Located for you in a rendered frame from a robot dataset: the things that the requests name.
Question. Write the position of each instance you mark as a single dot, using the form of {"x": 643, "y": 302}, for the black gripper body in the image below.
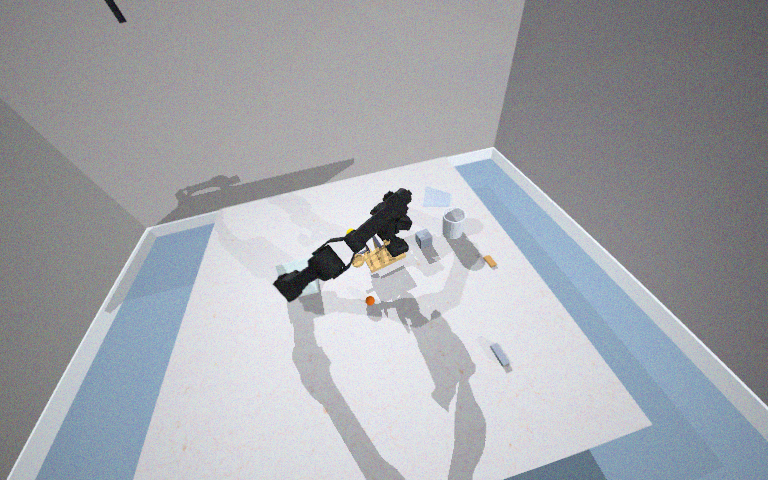
{"x": 395, "y": 247}

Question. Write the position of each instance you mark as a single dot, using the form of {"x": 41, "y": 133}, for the white cylindrical cup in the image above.
{"x": 453, "y": 222}

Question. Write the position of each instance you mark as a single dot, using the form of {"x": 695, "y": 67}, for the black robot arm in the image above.
{"x": 325, "y": 264}

